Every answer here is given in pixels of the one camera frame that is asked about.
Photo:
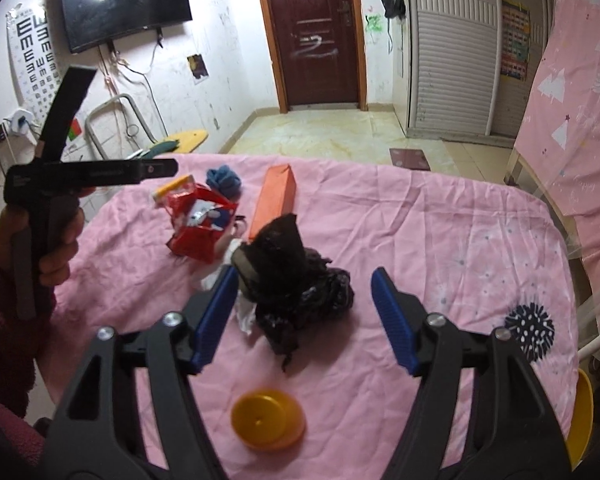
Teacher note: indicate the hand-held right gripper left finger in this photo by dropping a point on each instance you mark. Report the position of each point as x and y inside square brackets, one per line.
[212, 325]

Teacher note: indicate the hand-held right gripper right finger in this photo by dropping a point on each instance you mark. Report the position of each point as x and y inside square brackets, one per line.
[397, 325]

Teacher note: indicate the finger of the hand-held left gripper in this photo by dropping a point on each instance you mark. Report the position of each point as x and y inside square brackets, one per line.
[67, 110]
[125, 171]

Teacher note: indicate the black cloth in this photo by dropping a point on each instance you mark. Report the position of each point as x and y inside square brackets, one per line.
[290, 290]

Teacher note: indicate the person's left forearm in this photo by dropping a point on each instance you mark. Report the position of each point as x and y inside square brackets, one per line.
[5, 335]

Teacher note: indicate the person's left hand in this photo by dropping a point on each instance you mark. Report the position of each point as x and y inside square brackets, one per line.
[60, 255]

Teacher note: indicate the white tissue paper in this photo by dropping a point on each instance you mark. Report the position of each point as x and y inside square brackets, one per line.
[245, 317]

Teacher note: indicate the dark green cushion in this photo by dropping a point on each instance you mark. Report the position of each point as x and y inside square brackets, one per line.
[160, 150]

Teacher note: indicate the white charger device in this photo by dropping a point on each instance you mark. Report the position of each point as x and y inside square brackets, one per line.
[22, 122]

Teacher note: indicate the yellow stick packet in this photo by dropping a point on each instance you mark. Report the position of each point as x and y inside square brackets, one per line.
[172, 186]

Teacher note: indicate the metal folding chair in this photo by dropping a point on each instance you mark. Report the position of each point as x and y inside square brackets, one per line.
[130, 115]

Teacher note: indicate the eye chart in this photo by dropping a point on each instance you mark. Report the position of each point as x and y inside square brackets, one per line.
[35, 55]

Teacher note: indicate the yellow board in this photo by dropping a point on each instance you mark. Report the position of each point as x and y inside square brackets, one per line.
[187, 140]

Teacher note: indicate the red snack packet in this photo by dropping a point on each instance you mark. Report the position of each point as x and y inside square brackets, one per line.
[195, 225]

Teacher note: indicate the blue sock ball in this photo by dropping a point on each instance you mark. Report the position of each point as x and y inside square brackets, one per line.
[224, 181]

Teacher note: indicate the yellow plastic cup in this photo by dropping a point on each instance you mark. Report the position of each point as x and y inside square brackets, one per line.
[265, 420]

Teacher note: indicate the pink bedsheet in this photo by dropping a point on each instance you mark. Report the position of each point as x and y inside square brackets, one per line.
[430, 220]

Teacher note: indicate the orange box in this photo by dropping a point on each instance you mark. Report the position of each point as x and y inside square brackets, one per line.
[275, 200]

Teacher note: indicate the dark red floor scale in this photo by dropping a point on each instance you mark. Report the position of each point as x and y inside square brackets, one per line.
[409, 160]

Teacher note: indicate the yellow plastic basin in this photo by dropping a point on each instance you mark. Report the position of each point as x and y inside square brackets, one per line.
[580, 420]

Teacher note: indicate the brown door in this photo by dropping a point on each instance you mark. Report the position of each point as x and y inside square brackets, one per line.
[312, 35]

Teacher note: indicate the white slatted wardrobe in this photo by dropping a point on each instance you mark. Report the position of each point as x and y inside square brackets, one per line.
[455, 60]

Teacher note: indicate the pink tree-print curtain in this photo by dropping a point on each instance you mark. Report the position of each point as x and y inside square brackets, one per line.
[575, 110]

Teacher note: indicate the colourful grid poster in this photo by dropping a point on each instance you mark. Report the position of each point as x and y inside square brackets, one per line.
[515, 40]

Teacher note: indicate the small black hanging bag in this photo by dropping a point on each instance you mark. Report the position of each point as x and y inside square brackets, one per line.
[394, 5]

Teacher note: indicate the black wall television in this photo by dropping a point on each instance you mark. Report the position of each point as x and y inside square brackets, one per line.
[125, 0]

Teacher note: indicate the wooden bed frame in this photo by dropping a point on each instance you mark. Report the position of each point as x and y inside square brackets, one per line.
[530, 185]

